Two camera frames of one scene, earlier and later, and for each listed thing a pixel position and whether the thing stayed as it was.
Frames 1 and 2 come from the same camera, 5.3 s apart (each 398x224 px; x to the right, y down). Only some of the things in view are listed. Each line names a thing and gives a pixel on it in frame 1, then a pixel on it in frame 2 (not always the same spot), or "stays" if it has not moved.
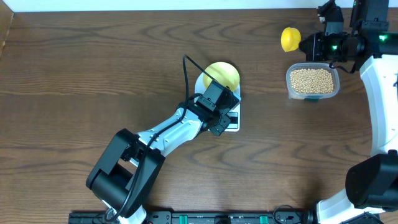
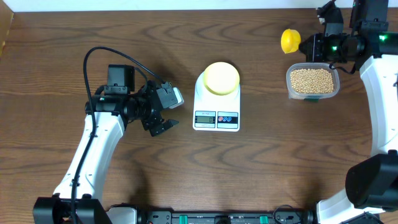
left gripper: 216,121 to 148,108
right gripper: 313,54 stays
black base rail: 279,216 stays
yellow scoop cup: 290,38 stays
